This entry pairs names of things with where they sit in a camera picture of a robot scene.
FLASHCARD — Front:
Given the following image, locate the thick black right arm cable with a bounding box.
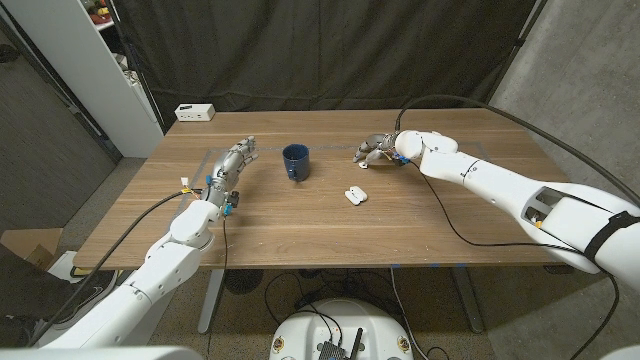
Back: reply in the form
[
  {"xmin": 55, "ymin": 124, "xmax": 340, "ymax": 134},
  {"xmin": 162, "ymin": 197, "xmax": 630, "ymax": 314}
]
[{"xmin": 393, "ymin": 93, "xmax": 640, "ymax": 206}]

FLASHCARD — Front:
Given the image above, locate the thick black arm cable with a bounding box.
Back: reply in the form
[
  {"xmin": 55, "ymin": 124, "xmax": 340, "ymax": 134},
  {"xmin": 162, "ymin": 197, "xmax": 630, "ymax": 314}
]
[
  {"xmin": 393, "ymin": 93, "xmax": 640, "ymax": 206},
  {"xmin": 27, "ymin": 187, "xmax": 206, "ymax": 347}
]

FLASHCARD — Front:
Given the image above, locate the white shelf cabinet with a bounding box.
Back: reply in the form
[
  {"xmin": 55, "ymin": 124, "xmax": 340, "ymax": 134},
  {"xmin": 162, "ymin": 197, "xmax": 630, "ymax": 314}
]
[{"xmin": 0, "ymin": 0, "xmax": 166, "ymax": 159}]

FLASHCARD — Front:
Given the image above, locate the white AirPods case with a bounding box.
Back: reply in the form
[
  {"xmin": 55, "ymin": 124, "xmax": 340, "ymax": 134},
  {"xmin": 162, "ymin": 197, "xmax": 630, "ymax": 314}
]
[{"xmin": 343, "ymin": 185, "xmax": 369, "ymax": 207}]

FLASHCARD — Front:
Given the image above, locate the black floor cable bundle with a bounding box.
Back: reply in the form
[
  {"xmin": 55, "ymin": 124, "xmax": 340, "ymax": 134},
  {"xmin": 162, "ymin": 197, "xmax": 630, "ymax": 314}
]
[{"xmin": 263, "ymin": 268, "xmax": 396, "ymax": 331}]

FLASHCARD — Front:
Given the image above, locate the brown cardboard box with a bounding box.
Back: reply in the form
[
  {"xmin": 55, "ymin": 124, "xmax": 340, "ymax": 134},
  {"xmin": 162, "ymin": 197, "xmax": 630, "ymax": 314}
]
[{"xmin": 0, "ymin": 227, "xmax": 64, "ymax": 274}]

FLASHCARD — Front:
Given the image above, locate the black backdrop stand pole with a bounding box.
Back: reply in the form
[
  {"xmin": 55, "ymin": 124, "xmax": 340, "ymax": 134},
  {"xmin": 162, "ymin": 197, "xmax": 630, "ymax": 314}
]
[
  {"xmin": 105, "ymin": 0, "xmax": 167, "ymax": 135},
  {"xmin": 479, "ymin": 0, "xmax": 549, "ymax": 109}
]

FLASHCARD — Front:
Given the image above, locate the thin black left wrist cable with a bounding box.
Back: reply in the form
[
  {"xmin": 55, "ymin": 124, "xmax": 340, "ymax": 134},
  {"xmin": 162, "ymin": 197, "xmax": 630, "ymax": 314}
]
[{"xmin": 205, "ymin": 215, "xmax": 229, "ymax": 360}]

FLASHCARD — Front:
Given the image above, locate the white robot base with antenna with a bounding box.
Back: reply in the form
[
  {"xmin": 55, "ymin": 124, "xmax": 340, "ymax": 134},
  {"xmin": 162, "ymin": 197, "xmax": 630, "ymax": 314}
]
[{"xmin": 269, "ymin": 298, "xmax": 414, "ymax": 360}]

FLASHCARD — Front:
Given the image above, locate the round black floor fan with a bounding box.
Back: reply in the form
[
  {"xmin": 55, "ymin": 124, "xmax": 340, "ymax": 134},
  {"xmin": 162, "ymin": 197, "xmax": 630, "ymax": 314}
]
[{"xmin": 223, "ymin": 268, "xmax": 265, "ymax": 295}]

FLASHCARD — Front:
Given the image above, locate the dark blue ceramic mug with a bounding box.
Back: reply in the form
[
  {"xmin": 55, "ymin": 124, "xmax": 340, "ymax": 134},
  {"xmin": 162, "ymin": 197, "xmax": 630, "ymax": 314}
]
[{"xmin": 281, "ymin": 143, "xmax": 311, "ymax": 183}]

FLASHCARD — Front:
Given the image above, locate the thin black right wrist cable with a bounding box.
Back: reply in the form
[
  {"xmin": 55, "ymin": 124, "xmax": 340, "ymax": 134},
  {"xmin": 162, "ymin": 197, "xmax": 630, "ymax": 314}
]
[{"xmin": 405, "ymin": 159, "xmax": 621, "ymax": 360}]

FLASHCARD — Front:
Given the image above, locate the grey floor cable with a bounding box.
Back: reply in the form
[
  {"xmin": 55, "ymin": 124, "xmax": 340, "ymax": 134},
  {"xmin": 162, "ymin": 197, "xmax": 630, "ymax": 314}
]
[{"xmin": 389, "ymin": 266, "xmax": 419, "ymax": 360}]

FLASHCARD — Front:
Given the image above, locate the black curtain backdrop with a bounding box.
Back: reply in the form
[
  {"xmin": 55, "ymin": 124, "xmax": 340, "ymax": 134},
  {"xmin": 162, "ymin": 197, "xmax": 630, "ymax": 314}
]
[{"xmin": 112, "ymin": 0, "xmax": 539, "ymax": 134}]

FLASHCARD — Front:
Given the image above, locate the red and yellow toy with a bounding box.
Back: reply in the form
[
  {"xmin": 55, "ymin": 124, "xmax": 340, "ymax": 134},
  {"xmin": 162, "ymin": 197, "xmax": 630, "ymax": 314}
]
[{"xmin": 81, "ymin": 0, "xmax": 114, "ymax": 25}]

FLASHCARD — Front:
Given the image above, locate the small white floor box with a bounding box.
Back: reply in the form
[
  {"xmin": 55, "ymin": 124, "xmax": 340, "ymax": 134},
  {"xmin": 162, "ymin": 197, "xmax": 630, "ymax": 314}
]
[{"xmin": 44, "ymin": 249, "xmax": 96, "ymax": 284}]

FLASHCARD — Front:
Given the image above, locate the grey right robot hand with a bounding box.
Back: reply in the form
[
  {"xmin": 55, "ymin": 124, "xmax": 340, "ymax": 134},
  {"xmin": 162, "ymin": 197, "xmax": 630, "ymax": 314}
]
[{"xmin": 352, "ymin": 132, "xmax": 409, "ymax": 170}]

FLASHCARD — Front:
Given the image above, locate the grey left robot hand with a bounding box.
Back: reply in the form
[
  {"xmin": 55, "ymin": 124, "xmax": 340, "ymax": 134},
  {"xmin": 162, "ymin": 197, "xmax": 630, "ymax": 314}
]
[{"xmin": 202, "ymin": 135, "xmax": 260, "ymax": 217}]

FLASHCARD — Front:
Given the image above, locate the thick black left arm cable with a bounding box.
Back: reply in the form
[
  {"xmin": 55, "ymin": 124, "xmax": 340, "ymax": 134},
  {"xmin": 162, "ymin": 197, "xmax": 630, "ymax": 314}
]
[{"xmin": 27, "ymin": 187, "xmax": 206, "ymax": 347}]

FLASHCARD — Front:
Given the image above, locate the grey table leg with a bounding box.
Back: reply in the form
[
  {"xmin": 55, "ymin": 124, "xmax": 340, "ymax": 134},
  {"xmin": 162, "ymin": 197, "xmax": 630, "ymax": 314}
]
[
  {"xmin": 197, "ymin": 268, "xmax": 226, "ymax": 335},
  {"xmin": 452, "ymin": 266, "xmax": 485, "ymax": 335}
]

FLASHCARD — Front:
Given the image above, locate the white robot torso edge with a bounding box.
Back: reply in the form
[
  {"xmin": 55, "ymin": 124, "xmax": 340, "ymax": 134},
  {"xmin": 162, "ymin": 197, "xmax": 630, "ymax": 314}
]
[{"xmin": 0, "ymin": 346, "xmax": 204, "ymax": 360}]

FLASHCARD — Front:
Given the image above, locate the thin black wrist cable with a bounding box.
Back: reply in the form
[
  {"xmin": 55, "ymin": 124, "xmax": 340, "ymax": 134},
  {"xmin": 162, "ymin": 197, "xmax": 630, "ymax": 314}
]
[
  {"xmin": 205, "ymin": 215, "xmax": 229, "ymax": 360},
  {"xmin": 405, "ymin": 159, "xmax": 621, "ymax": 360}
]

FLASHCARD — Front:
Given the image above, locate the white power strip box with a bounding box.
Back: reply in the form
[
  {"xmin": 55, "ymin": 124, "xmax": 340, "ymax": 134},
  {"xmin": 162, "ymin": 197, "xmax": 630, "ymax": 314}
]
[{"xmin": 174, "ymin": 103, "xmax": 217, "ymax": 123}]

